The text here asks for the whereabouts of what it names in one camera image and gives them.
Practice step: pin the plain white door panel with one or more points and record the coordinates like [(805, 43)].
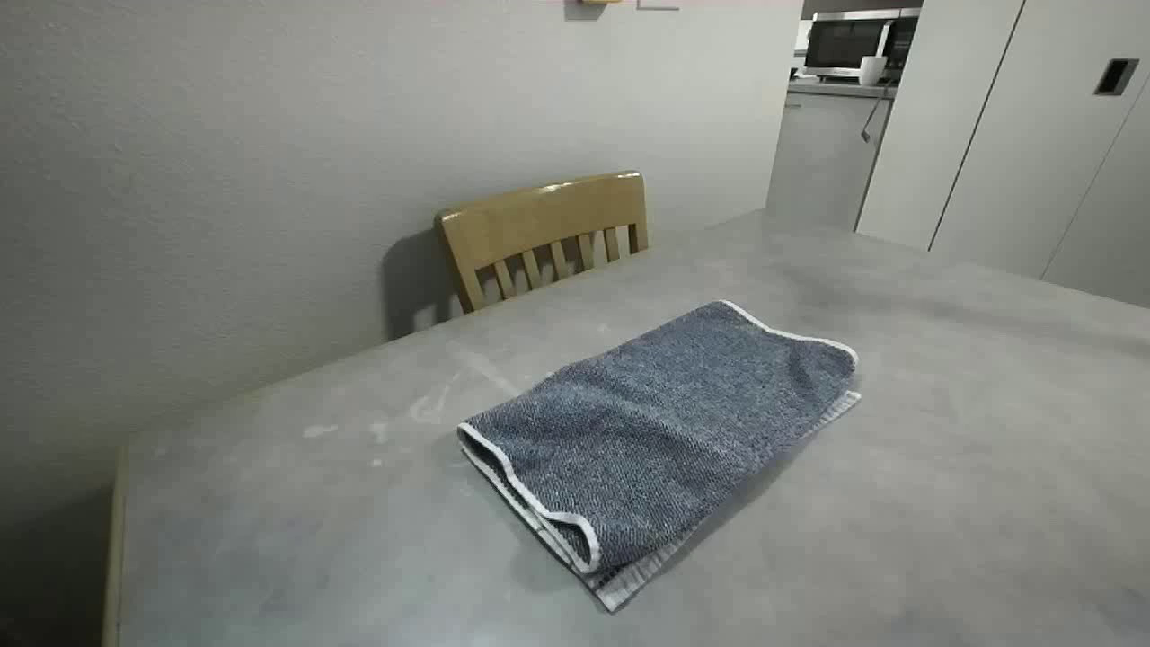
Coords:
[(928, 120)]

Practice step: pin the white counter cabinet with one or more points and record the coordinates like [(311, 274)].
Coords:
[(829, 155)]

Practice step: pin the white microwave oven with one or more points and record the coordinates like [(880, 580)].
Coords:
[(846, 45)]

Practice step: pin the blue-grey towel with white trim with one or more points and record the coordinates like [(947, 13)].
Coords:
[(648, 433)]

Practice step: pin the white wall switch plate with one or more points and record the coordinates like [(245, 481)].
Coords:
[(659, 5)]

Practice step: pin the wooden slat-back chair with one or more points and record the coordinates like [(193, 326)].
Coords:
[(534, 217)]

